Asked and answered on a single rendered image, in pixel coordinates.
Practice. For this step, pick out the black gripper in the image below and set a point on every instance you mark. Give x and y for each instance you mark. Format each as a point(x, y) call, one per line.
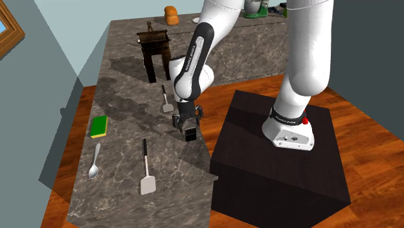
point(186, 110)

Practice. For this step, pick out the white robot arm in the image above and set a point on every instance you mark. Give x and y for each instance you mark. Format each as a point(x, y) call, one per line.
point(307, 56)

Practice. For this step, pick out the small black box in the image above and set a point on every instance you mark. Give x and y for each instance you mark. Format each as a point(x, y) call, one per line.
point(190, 134)

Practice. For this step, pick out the small grey spatula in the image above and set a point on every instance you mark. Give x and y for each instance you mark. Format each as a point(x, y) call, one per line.
point(167, 106)

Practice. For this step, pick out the large grey spatula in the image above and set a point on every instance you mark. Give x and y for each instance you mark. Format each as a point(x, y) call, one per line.
point(147, 184)

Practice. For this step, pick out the dark brown wooden stand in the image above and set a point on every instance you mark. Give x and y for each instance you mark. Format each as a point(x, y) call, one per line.
point(154, 41)

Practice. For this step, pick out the dark robot stand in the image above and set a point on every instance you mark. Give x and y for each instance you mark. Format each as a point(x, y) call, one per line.
point(252, 176)

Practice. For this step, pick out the green yellow sponge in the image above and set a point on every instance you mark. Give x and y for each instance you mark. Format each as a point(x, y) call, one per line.
point(99, 126)

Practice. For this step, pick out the small white dish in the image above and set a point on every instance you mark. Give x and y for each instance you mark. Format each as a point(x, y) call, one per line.
point(196, 20)

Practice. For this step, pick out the orange bread loaf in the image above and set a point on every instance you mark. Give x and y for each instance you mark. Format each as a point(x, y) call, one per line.
point(171, 15)

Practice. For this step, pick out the silver spoon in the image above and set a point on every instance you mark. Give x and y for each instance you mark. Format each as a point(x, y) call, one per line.
point(93, 171)

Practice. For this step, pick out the green white appliance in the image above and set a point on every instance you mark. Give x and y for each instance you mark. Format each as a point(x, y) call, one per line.
point(255, 9)

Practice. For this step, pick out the wooden framed window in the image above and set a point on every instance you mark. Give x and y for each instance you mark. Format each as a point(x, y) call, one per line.
point(9, 33)

